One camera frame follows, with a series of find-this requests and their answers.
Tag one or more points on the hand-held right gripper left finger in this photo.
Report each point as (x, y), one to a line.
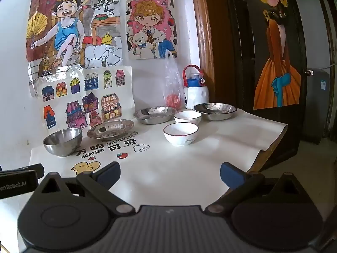
(112, 172)

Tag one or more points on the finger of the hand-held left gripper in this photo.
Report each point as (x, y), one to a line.
(36, 169)

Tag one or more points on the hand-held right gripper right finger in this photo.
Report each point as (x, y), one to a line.
(230, 173)

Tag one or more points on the red-rimmed white bowl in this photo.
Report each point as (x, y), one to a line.
(62, 143)

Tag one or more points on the stainless steel plate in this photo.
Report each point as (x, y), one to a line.
(214, 110)
(154, 115)
(110, 130)

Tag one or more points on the white bowl red rim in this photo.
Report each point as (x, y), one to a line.
(180, 135)
(187, 117)

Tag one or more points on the colourful houses drawing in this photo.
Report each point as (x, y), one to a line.
(87, 95)

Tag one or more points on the red round object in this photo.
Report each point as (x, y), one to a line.
(173, 100)

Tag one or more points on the grey appliance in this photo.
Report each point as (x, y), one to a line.
(317, 105)

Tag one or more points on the clear plastic bag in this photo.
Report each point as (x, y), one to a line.
(172, 79)

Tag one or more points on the dark door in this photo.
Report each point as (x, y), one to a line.
(237, 58)

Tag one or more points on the orange dress door painting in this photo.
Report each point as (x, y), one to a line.
(277, 58)

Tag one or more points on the brown wooden door frame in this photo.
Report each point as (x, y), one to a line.
(204, 39)

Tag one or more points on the laughing child wall poster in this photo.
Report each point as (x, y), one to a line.
(71, 23)

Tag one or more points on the teddy bear wall poster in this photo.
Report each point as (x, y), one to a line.
(151, 23)

